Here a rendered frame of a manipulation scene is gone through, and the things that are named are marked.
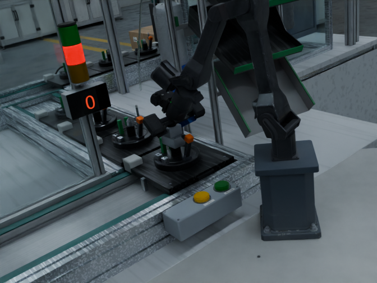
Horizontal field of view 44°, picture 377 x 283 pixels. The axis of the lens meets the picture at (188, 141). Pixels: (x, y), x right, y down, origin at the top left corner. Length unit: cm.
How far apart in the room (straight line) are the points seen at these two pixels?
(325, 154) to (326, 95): 113
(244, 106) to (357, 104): 156
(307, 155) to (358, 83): 181
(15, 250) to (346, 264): 81
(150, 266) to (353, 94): 201
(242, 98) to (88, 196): 56
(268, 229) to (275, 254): 7
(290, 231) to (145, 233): 36
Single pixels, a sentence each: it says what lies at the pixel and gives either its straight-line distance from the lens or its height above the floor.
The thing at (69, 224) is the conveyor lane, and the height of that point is 92.
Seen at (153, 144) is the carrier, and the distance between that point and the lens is 154.
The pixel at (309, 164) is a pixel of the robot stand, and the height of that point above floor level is 106.
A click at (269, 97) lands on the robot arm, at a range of 109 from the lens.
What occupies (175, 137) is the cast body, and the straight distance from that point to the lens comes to 134.
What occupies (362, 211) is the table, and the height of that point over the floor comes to 86.
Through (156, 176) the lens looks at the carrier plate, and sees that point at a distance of 133.
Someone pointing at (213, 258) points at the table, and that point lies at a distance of 117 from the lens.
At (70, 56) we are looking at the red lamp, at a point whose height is 133.
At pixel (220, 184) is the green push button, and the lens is 124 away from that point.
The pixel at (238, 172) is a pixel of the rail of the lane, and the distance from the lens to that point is 132.
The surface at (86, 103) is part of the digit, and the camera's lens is 130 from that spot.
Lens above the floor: 158
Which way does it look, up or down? 24 degrees down
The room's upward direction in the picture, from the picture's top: 9 degrees counter-clockwise
